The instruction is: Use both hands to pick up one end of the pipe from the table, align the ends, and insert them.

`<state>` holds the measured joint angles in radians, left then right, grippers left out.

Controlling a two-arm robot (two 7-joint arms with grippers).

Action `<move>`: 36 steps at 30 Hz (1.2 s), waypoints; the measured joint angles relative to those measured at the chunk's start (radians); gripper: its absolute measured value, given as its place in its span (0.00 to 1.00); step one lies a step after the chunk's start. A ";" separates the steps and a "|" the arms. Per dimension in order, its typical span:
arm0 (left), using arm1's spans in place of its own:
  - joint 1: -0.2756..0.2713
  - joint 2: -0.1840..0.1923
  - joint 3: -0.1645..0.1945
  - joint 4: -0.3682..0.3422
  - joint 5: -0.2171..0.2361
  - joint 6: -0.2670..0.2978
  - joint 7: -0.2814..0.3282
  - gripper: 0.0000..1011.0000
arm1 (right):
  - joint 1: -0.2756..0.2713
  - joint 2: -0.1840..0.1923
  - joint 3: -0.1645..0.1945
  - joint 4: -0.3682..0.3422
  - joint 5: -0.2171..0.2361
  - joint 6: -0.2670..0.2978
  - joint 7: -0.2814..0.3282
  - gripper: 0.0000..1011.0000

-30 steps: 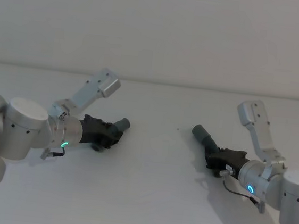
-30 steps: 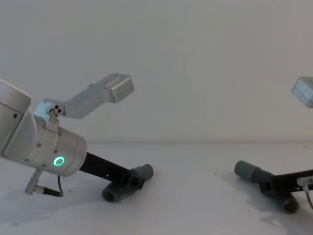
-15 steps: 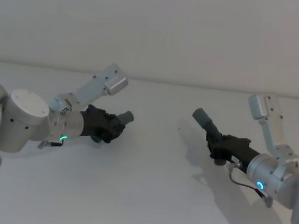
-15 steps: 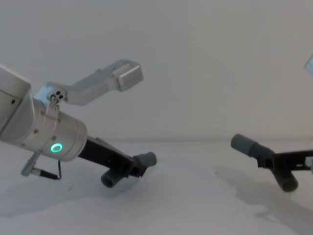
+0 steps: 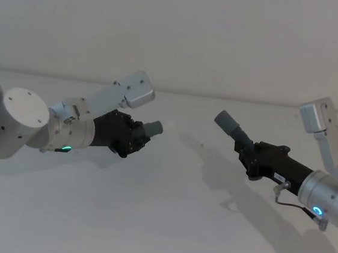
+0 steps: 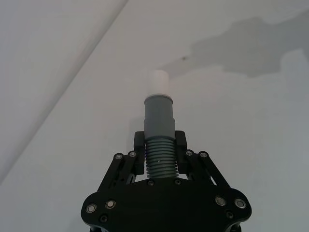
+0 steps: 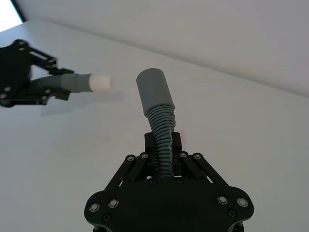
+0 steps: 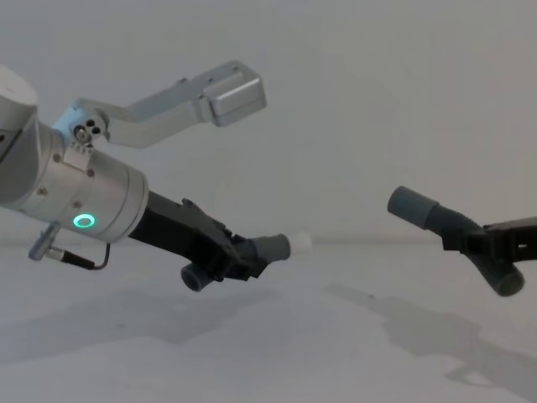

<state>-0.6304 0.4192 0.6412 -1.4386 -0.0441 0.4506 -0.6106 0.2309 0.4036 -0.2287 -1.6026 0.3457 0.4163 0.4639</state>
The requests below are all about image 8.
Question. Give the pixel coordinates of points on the grey branched pipe with ribbed neck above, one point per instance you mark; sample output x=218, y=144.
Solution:
x=419, y=210

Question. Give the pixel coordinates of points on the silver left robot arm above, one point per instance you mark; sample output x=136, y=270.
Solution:
x=96, y=184

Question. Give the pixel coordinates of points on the grey branched pipe fitting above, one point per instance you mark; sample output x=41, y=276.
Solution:
x=272, y=248

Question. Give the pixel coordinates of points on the small white plastic cap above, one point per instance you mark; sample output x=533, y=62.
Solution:
x=301, y=243

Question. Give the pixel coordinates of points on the white table cloth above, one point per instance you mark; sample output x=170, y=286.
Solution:
x=268, y=336

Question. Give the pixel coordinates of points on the white curtain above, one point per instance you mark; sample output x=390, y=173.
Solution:
x=335, y=105

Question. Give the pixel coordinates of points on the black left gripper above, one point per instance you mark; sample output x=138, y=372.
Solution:
x=180, y=235

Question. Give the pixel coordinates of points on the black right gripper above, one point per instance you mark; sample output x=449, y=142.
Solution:
x=514, y=243

